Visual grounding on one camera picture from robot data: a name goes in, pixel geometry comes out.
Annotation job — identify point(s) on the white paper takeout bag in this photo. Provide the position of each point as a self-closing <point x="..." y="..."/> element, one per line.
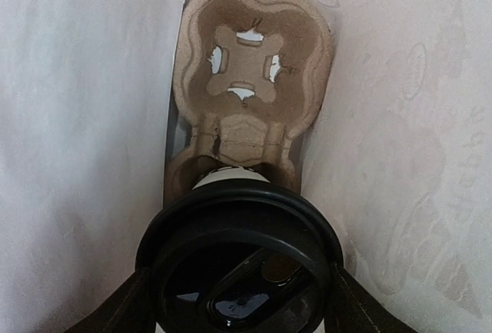
<point x="399" y="159"/>

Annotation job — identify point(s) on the black cup lid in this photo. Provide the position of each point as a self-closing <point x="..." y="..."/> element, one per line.
<point x="239" y="256"/>

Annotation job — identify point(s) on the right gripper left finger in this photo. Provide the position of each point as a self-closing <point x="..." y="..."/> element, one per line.
<point x="128" y="309"/>

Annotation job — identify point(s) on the brown cardboard cup carrier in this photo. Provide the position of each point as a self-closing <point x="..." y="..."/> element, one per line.
<point x="249" y="78"/>

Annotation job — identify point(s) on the single white paper cup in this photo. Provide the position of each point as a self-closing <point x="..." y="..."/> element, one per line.
<point x="230" y="173"/>

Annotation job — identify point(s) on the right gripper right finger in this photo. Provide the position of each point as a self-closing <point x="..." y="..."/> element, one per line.
<point x="351" y="309"/>

